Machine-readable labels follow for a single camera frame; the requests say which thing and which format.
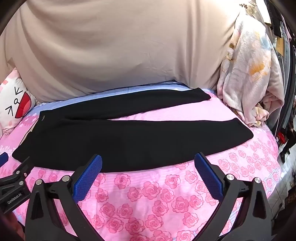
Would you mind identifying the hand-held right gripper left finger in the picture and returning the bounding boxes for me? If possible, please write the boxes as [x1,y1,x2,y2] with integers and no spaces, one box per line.
[24,154,103,241]

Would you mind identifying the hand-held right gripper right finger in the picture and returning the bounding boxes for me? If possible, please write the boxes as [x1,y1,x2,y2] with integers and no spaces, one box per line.
[194,152,274,241]

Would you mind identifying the black pants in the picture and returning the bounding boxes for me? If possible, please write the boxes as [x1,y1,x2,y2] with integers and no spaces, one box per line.
[12,88,253,174]

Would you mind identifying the cartoon face pillow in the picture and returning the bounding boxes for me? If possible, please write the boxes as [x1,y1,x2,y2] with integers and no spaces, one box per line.
[0,67,38,133]

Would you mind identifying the pink rose bed sheet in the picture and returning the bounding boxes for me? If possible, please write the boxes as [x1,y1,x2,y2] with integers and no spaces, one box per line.
[0,80,281,241]

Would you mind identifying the red plastic item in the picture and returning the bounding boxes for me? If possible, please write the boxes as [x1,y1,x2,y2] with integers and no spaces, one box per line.
[276,132,287,145]

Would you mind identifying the pale floral blanket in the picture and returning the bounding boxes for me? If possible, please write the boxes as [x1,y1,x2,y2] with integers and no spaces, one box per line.
[216,10,285,127]

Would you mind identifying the dark hanging clothes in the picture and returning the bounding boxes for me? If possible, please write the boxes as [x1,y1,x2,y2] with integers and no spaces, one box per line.
[264,0,296,137]

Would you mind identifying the beige quilt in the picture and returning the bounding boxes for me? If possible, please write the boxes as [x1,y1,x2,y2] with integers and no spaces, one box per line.
[0,0,242,103]

